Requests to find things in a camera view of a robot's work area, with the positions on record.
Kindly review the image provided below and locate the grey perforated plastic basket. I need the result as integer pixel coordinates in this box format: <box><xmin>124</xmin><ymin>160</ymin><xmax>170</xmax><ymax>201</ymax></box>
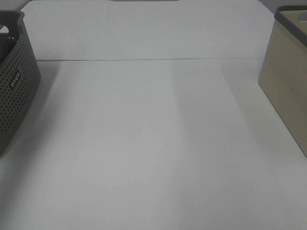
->
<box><xmin>0</xmin><ymin>10</ymin><xmax>41</xmax><ymax>155</ymax></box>

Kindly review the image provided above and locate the beige plastic bin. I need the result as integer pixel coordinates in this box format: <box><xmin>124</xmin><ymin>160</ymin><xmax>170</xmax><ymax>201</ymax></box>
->
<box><xmin>258</xmin><ymin>5</ymin><xmax>307</xmax><ymax>154</ymax></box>

